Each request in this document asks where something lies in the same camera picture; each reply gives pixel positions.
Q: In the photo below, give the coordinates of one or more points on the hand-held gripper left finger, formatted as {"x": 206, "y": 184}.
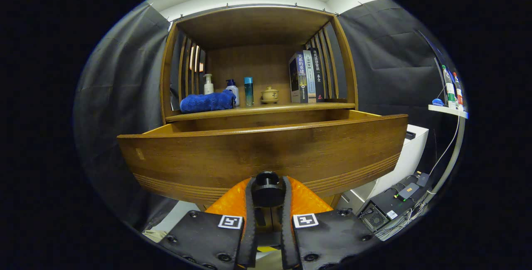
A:
{"x": 247, "y": 228}

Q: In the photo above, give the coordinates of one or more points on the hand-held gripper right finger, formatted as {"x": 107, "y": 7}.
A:
{"x": 287, "y": 228}

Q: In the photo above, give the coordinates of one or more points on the wooden drawer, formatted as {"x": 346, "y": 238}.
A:
{"x": 249, "y": 153}

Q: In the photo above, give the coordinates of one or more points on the wooden countertop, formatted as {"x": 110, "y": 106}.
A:
{"x": 282, "y": 107}

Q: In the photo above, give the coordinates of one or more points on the white low cabinet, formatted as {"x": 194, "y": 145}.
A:
{"x": 403, "y": 158}

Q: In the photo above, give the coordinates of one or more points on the wooden cabinet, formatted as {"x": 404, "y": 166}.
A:
{"x": 257, "y": 25}

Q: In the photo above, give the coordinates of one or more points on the black computer box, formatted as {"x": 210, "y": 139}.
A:
{"x": 384, "y": 209}

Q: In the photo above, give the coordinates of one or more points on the blue towel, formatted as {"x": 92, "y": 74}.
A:
{"x": 205, "y": 101}

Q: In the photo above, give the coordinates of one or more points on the yellow lidded tea cup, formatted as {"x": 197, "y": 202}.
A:
{"x": 270, "y": 94}

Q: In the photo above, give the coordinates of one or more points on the teal bottle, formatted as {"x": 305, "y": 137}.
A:
{"x": 249, "y": 93}

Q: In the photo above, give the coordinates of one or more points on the white bottle with blue cap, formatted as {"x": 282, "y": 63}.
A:
{"x": 234, "y": 91}

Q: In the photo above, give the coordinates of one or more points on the white pump bottle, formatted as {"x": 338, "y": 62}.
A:
{"x": 208, "y": 88}

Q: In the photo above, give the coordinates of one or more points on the blue spine book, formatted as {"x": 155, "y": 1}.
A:
{"x": 297, "y": 77}

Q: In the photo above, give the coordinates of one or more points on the small black device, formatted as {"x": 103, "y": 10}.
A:
{"x": 410, "y": 135}

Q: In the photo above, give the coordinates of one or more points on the white spine book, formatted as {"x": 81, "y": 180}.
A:
{"x": 310, "y": 74}

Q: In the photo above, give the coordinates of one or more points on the black spine book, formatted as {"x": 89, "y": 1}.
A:
{"x": 318, "y": 74}

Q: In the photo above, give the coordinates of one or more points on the small blue object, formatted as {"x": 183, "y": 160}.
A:
{"x": 437, "y": 102}

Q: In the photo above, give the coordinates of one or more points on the white side table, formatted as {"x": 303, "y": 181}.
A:
{"x": 447, "y": 110}

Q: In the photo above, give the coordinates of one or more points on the green label water bottle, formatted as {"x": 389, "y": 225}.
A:
{"x": 449, "y": 89}

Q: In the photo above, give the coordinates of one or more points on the computer monitor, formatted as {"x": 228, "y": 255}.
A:
{"x": 440, "y": 74}

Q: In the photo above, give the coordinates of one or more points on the red label water bottle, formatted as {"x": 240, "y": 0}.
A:
{"x": 458, "y": 93}

